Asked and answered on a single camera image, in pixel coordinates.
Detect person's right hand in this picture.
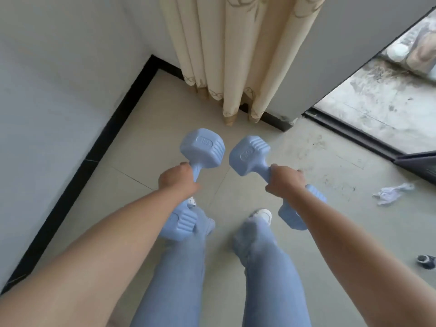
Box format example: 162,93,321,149
265,164,308,205

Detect person's left hand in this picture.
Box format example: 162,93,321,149
158,162,201,201

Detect light blue dumbbell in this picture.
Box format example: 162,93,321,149
228,135,328,231
159,128,226,241

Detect person's right forearm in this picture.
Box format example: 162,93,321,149
282,186,436,327

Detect person's left forearm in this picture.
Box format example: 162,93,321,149
0,187,188,327

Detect person's right white shoe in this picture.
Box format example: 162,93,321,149
250,209,273,226

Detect black sliding door track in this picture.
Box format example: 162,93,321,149
302,107,409,162

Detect black baseboard strip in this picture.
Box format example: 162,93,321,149
0,55,297,296

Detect crumpled white cloth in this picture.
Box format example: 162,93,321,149
372,183,415,206

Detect person's right jeans leg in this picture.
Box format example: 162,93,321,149
233,217,311,327

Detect person's jeans leg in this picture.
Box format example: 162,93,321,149
233,217,311,327
130,205,216,327

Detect person's left jeans leg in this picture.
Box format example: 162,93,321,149
130,205,216,327

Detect beige patterned curtain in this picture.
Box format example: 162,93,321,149
158,0,328,127

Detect pale sacks outside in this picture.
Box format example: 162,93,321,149
388,10,436,79

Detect dark sliding door frame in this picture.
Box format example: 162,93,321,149
394,150,436,188

